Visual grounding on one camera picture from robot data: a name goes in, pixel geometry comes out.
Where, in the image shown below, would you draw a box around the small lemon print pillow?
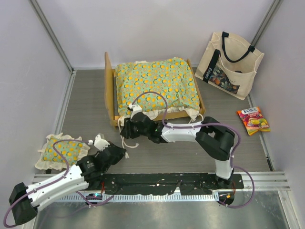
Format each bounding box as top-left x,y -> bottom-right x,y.
35,133 -> 90,170

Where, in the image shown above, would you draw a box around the lemon print pet mattress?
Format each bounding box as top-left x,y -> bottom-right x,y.
115,57 -> 202,127

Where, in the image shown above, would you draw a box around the wooden pet bed frame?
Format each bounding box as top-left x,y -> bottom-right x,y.
104,52 -> 206,127

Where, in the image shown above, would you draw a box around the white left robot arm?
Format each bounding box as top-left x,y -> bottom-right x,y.
3,142 -> 126,228

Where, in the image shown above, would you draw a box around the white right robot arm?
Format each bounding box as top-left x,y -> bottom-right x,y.
120,112 -> 236,188

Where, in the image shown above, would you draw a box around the beige canvas tote bag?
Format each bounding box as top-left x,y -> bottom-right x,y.
195,31 -> 264,100

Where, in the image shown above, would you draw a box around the Fox's candy packet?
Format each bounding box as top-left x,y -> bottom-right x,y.
236,106 -> 271,136

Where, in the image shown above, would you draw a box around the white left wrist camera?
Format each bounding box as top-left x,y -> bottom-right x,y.
88,134 -> 110,151

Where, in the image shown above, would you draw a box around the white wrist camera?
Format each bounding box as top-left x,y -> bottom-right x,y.
88,134 -> 110,151
128,104 -> 142,118

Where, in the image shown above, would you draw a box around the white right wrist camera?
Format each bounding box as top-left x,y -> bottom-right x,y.
128,104 -> 142,118

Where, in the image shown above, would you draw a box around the aluminium rail with cable duct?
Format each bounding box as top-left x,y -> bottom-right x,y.
56,172 -> 290,203

